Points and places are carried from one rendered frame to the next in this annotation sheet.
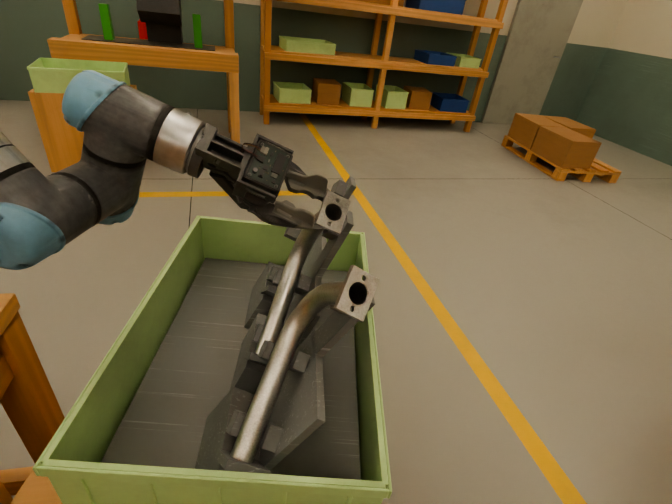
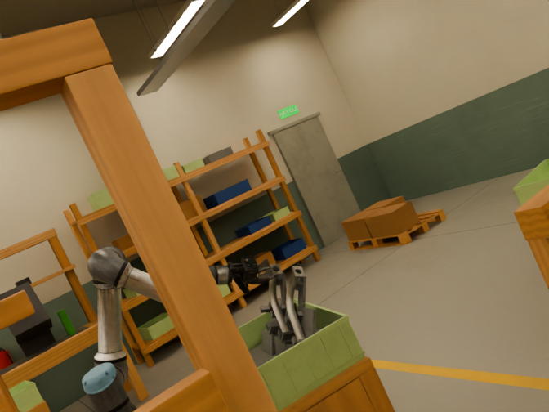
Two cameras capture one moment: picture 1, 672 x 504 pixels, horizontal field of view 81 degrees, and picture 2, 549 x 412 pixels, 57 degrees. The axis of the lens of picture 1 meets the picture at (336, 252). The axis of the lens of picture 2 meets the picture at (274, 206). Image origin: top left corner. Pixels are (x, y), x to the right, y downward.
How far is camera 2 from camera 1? 153 cm
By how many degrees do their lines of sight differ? 32
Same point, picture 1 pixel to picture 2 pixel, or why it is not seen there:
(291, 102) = (163, 333)
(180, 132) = (222, 268)
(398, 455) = not seen: outside the picture
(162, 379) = not seen: hidden behind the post
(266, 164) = (250, 262)
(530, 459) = (493, 384)
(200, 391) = not seen: hidden behind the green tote
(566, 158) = (398, 226)
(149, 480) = (281, 357)
